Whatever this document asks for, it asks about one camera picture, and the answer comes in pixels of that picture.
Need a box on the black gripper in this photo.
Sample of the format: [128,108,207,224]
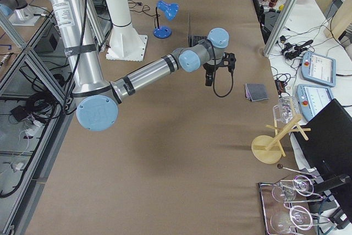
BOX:
[203,52,236,86]

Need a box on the grey laptop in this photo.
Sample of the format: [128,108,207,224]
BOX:
[188,13,207,47]

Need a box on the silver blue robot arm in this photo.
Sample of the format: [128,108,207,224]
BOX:
[49,0,236,131]

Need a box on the folded grey cloth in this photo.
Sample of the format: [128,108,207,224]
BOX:
[244,83,269,102]

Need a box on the blue desk lamp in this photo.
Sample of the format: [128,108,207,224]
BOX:
[152,0,180,39]

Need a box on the clear glass mug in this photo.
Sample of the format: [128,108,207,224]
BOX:
[273,96,302,124]

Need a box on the blue teach pendant far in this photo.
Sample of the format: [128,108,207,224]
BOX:
[301,52,337,88]

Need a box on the blue teach pendant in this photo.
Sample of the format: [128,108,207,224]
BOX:
[301,52,337,88]
[296,84,334,121]

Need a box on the blue teach pendant near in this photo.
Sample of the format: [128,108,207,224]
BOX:
[296,84,334,121]

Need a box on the wooden mug tree stand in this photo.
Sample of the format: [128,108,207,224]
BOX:
[251,114,311,164]

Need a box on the black monitor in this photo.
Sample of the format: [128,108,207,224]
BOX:
[293,99,351,179]

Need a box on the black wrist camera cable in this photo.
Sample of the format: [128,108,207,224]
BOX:
[212,64,235,98]

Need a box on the black lamp power cable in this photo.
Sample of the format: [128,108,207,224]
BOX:
[128,0,157,20]

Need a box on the aluminium frame post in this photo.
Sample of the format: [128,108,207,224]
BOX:
[263,0,297,57]

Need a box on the wire glass rack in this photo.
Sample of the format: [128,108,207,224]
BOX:
[258,173,332,234]

